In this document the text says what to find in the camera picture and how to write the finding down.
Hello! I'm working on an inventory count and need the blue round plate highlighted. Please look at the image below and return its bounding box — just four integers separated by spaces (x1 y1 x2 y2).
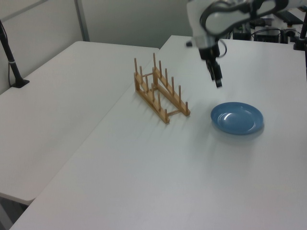
210 101 265 136

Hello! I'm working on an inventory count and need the black electronics box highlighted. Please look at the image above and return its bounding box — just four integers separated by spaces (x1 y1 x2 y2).
253 28 282 43

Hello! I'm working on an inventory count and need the black pole with clamp base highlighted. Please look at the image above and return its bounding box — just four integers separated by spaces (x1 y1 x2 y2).
293 11 307 51
0 19 30 90

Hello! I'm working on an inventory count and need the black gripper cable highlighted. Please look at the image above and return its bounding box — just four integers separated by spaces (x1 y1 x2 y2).
217 39 228 59

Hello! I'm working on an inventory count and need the wooden peg plate rack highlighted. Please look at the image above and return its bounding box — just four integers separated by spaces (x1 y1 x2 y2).
133 53 191 125

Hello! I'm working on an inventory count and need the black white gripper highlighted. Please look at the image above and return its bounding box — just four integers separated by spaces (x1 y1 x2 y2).
193 35 224 89

